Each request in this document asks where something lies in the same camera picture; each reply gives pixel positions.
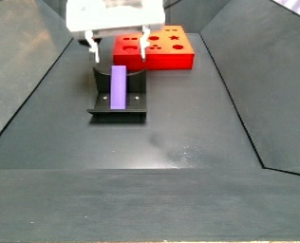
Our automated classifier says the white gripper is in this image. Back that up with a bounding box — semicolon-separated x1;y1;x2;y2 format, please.
66;0;165;63

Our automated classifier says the purple rectangular block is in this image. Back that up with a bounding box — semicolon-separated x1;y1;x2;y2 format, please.
112;65;128;109

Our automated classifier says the red shape sorter board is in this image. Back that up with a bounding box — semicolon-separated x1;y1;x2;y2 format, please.
113;26;195;71

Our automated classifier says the black angled fixture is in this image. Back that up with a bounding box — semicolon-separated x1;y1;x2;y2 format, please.
88;68;148;122

